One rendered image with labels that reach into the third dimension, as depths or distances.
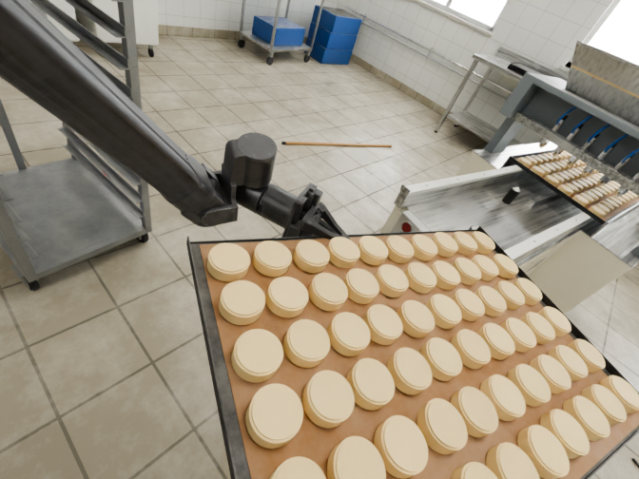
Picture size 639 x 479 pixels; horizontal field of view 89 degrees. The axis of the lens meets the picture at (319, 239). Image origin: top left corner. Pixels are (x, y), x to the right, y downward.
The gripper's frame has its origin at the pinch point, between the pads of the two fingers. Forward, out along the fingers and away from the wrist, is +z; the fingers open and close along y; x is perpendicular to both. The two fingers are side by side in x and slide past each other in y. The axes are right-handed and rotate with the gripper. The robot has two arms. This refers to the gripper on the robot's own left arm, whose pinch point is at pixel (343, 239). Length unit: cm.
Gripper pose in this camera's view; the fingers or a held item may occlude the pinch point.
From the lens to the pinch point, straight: 53.0
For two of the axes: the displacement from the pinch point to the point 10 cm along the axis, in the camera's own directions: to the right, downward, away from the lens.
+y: -3.2, 6.8, 6.6
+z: 8.8, 4.7, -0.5
